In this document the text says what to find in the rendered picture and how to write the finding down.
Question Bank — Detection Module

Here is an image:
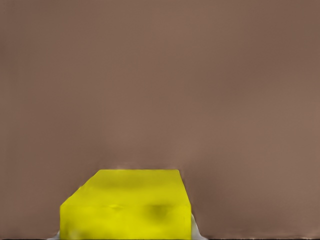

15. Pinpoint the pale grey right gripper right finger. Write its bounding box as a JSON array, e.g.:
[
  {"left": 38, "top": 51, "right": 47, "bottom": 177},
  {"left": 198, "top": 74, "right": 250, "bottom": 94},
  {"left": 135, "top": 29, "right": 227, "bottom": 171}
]
[{"left": 190, "top": 213, "right": 206, "bottom": 240}]

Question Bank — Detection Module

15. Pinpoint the yellow rectangular block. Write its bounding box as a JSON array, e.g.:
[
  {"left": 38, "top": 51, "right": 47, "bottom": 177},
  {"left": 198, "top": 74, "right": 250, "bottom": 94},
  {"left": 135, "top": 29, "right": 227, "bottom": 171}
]
[{"left": 59, "top": 169, "right": 193, "bottom": 240}]

